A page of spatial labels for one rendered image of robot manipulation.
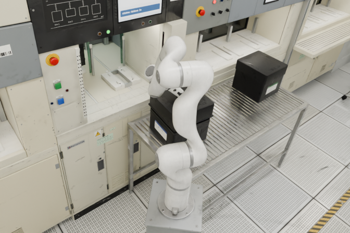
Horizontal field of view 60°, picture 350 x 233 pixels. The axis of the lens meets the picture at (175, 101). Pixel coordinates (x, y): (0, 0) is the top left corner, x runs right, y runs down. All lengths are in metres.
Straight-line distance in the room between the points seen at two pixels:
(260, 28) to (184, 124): 2.16
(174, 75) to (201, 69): 0.11
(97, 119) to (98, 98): 0.22
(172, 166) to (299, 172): 1.96
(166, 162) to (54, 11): 0.83
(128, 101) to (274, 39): 1.69
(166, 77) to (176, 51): 0.13
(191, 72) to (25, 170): 1.18
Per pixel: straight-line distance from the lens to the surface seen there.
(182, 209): 1.62
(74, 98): 1.78
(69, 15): 1.55
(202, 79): 1.17
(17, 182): 2.00
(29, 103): 1.69
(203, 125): 1.89
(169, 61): 1.16
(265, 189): 2.86
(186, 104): 1.21
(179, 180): 1.42
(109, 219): 2.51
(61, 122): 1.84
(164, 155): 1.31
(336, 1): 4.52
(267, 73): 2.33
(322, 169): 3.26
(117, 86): 2.17
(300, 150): 3.35
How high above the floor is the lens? 2.14
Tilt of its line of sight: 37 degrees down
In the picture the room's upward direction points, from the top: 6 degrees clockwise
